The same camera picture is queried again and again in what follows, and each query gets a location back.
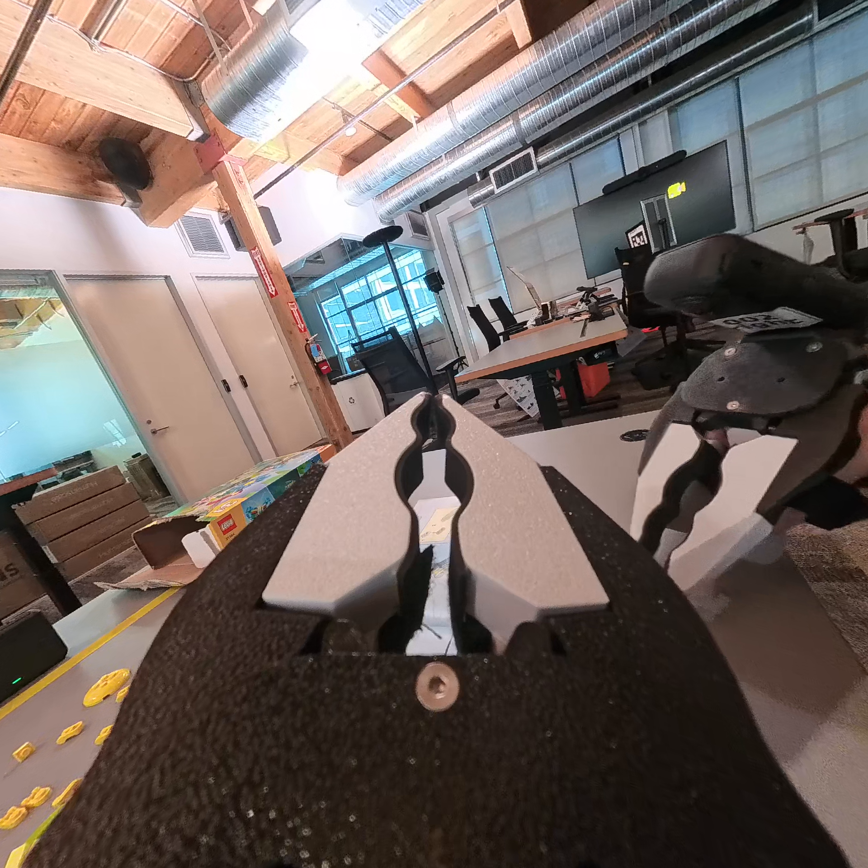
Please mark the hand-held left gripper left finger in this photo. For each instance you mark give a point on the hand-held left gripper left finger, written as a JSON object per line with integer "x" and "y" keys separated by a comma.
{"x": 339, "y": 522}

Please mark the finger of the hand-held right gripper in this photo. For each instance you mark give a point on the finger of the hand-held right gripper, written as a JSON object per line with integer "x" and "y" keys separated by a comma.
{"x": 739, "y": 488}
{"x": 661, "y": 481}

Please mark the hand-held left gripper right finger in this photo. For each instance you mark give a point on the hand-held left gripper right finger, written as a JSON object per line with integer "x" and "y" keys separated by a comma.
{"x": 522, "y": 529}

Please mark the white instruction booklet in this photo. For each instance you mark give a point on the white instruction booklet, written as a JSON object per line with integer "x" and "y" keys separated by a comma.
{"x": 435, "y": 521}

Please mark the black table grommet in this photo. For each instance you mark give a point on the black table grommet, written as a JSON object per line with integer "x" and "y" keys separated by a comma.
{"x": 635, "y": 435}

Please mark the colourful cardboard toy box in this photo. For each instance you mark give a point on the colourful cardboard toy box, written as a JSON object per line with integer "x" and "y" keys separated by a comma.
{"x": 234, "y": 521}

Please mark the white recycling cabinet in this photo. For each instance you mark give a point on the white recycling cabinet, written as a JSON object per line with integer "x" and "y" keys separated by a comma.
{"x": 356, "y": 403}

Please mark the orange box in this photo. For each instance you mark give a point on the orange box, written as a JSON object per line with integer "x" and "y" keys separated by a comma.
{"x": 586, "y": 381}

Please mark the white printed board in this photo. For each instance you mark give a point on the white printed board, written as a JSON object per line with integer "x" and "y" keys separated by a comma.
{"x": 521, "y": 393}

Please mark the black armrest office chair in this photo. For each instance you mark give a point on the black armrest office chair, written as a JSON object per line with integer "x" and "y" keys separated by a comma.
{"x": 644, "y": 312}

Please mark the black mesh office chair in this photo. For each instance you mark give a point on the black mesh office chair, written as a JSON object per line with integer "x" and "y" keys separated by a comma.
{"x": 390, "y": 369}

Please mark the red fire extinguisher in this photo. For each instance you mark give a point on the red fire extinguisher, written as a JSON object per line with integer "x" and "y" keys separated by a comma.
{"x": 316, "y": 356}

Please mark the beige door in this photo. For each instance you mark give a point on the beige door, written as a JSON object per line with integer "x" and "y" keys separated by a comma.
{"x": 163, "y": 386}
{"x": 264, "y": 359}

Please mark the wood edged office desk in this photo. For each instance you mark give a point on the wood edged office desk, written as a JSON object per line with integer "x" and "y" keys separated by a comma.
{"x": 542, "y": 346}

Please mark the black white marker tag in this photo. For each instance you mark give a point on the black white marker tag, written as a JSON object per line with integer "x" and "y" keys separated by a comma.
{"x": 637, "y": 234}

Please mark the stacked wooden crates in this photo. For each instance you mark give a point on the stacked wooden crates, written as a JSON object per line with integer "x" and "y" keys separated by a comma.
{"x": 81, "y": 522}

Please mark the black speaker on tripod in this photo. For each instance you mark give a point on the black speaker on tripod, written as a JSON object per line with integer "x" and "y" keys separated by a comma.
{"x": 434, "y": 281}

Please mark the yellow tape strip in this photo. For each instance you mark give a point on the yellow tape strip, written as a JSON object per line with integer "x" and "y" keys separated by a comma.
{"x": 88, "y": 651}

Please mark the scattered yellow plastic bricks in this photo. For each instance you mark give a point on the scattered yellow plastic bricks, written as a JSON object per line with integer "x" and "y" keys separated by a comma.
{"x": 105, "y": 686}

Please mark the black box speaker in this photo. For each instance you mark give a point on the black box speaker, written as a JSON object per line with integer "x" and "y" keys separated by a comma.
{"x": 270, "y": 225}

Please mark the brown cardboard box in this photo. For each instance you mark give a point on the brown cardboard box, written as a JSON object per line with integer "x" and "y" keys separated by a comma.
{"x": 17, "y": 573}

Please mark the black box device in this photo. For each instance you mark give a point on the black box device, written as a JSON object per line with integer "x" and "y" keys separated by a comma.
{"x": 30, "y": 658}

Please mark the long silver air ducts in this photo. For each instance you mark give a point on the long silver air ducts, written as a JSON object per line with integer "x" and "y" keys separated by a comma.
{"x": 542, "y": 88}

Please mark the round black ceiling speaker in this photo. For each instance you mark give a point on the round black ceiling speaker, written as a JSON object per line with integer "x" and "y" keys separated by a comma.
{"x": 125, "y": 166}

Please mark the wooden support post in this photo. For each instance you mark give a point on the wooden support post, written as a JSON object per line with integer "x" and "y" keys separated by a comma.
{"x": 285, "y": 325}

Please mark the large dark wall screen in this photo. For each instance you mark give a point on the large dark wall screen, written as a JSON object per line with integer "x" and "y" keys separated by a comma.
{"x": 610, "y": 230}

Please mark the white wall vent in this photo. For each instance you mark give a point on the white wall vent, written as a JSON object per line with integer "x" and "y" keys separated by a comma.
{"x": 202, "y": 234}

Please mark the white duct vent grille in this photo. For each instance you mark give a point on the white duct vent grille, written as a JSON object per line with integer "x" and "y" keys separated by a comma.
{"x": 513, "y": 171}

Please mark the wide silver air duct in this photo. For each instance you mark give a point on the wide silver air duct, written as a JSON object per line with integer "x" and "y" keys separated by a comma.
{"x": 254, "y": 74}

